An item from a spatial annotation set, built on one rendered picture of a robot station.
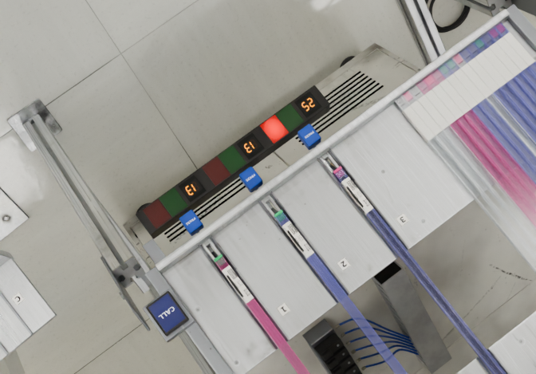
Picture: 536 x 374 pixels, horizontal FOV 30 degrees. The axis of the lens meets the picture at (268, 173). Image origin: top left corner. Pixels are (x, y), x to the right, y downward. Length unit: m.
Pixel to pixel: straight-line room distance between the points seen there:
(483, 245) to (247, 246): 0.59
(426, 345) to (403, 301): 0.13
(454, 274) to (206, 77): 0.70
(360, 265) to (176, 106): 0.85
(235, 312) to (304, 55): 0.96
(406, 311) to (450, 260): 0.14
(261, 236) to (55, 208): 0.82
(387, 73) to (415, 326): 0.59
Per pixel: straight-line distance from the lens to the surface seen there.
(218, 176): 1.52
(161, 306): 1.43
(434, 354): 1.93
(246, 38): 2.21
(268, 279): 1.47
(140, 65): 2.14
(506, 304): 2.04
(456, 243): 1.88
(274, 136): 1.53
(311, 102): 1.55
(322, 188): 1.50
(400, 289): 1.79
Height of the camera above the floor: 1.93
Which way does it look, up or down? 55 degrees down
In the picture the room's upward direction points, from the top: 133 degrees clockwise
